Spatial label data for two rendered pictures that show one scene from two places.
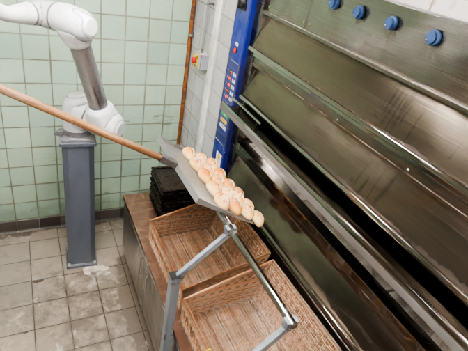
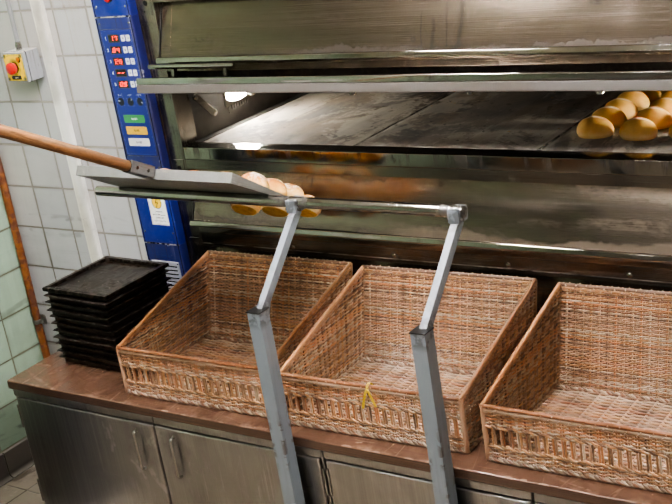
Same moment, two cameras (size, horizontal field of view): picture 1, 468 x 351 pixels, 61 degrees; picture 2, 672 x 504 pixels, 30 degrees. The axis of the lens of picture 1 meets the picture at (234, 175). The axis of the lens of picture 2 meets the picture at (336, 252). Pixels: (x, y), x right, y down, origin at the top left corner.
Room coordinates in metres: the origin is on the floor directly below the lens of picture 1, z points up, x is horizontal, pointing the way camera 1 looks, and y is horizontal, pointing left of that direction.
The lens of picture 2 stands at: (-1.60, 1.01, 2.09)
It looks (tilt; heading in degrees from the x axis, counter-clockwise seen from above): 19 degrees down; 339
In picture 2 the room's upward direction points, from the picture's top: 10 degrees counter-clockwise
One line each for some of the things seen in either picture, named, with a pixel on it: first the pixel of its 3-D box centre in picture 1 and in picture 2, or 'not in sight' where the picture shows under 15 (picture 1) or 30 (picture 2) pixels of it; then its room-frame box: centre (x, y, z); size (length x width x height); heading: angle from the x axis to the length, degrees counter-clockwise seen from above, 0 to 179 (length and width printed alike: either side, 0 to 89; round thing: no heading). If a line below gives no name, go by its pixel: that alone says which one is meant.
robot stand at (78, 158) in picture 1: (79, 202); not in sight; (2.10, 0.98, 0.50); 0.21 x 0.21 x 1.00; 27
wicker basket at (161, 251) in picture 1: (205, 245); (238, 327); (1.68, 0.08, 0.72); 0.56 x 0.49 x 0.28; 32
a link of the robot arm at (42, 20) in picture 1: (48, 13); not in sight; (1.89, 1.00, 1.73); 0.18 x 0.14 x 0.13; 162
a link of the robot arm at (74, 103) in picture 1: (78, 111); not in sight; (2.10, 0.97, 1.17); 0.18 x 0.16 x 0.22; 72
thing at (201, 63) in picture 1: (200, 60); (22, 65); (2.59, 0.36, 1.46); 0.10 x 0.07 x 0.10; 31
